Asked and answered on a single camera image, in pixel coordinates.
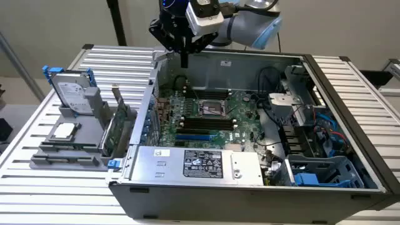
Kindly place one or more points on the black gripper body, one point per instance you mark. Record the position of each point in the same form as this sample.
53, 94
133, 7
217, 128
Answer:
174, 14

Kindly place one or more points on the green RAM stick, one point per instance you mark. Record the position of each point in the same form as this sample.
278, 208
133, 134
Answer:
69, 159
69, 145

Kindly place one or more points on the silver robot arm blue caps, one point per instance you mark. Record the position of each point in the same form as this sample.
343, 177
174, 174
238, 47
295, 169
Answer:
247, 25

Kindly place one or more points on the black RAM slot bank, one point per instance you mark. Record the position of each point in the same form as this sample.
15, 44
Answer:
207, 94
209, 123

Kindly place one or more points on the black vertical pole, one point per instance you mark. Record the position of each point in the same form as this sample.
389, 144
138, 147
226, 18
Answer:
117, 21

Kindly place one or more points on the black table corner cap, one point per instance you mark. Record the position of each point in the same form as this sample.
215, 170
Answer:
346, 59
87, 46

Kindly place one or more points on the CPU socket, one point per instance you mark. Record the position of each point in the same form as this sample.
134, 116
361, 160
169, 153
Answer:
213, 107

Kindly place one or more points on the copper heat sink fins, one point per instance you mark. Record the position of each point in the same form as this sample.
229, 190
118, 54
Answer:
163, 110

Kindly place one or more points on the blue disk caddy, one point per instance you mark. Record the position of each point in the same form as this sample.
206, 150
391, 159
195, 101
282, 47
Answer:
57, 69

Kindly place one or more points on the green motherboard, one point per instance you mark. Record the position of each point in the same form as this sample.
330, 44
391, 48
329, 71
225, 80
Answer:
247, 126

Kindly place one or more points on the silver hard disk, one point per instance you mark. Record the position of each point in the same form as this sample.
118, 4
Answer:
70, 91

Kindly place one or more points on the blue expansion slot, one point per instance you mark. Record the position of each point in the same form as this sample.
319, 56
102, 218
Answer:
193, 137

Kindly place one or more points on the green graphics card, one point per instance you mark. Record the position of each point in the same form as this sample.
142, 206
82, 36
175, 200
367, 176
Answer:
117, 131

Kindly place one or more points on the grey parts rack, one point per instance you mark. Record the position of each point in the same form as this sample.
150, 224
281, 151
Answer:
91, 126

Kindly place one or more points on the grey slanted pole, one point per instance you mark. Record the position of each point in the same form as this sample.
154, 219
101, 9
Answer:
19, 63

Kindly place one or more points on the silver CPU chip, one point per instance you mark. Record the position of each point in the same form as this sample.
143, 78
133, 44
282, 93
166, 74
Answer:
65, 130

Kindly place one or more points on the silver power supply unit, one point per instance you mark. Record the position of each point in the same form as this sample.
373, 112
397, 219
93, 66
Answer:
175, 168

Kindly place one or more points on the black flat box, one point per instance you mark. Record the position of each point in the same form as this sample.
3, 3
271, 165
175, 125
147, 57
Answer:
375, 78

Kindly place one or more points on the blue case clip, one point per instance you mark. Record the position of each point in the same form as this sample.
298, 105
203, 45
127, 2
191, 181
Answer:
114, 164

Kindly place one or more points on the black object at table edge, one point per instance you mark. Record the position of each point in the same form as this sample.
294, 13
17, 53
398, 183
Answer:
5, 130

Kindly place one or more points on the grey blue disk bay cage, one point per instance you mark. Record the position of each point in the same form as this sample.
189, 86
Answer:
325, 168

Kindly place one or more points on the blue plastic latch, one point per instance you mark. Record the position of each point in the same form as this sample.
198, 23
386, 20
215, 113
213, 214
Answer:
306, 180

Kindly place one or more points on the black open PC case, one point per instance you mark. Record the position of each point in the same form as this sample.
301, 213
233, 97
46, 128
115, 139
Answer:
238, 201

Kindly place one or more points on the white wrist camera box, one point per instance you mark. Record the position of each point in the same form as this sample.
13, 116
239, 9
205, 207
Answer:
205, 16

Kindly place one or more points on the white sticker on case wall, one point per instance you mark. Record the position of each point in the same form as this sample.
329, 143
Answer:
226, 63

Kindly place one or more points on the metal disk bay bracket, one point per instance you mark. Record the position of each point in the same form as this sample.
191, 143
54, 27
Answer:
291, 100

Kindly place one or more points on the aluminium profile frame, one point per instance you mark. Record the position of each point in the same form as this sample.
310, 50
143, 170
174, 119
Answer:
393, 70

